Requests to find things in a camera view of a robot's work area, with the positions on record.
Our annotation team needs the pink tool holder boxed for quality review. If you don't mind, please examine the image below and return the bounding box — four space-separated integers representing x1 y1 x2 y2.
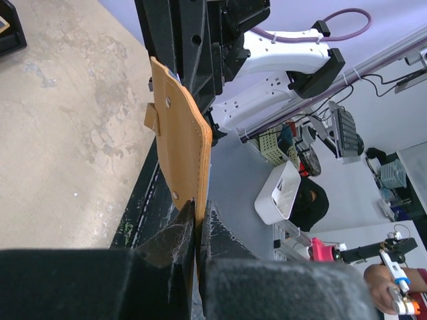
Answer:
309 237 338 262

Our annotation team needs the white plastic tray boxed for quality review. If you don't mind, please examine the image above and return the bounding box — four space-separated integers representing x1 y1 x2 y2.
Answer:
254 161 301 225

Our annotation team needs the black three-compartment organizer box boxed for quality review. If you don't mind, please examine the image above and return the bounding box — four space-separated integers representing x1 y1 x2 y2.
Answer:
1 0 27 58

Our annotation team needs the green perforated basket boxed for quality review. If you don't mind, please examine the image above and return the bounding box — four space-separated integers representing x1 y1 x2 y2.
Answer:
258 125 300 169

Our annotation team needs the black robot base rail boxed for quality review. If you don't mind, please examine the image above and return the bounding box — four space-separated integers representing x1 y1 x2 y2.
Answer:
110 142 179 249

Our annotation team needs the yellow leather card holder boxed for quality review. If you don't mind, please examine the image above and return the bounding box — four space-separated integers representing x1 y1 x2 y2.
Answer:
144 57 212 229

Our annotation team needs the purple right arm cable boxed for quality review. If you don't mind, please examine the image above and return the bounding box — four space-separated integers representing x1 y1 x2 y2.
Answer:
250 7 372 43

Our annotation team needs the person's hand with tool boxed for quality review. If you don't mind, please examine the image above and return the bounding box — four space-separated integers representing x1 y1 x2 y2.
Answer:
364 265 396 315

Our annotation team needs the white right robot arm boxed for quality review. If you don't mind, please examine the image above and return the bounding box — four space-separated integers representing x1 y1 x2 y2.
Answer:
135 1 345 140

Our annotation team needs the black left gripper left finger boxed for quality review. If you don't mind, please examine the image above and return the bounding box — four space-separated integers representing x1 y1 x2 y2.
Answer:
1 201 195 319

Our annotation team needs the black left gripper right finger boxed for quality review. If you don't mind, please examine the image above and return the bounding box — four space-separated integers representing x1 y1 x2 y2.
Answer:
199 203 378 319

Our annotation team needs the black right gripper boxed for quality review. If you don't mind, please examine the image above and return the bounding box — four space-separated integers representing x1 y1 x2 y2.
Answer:
135 0 270 107

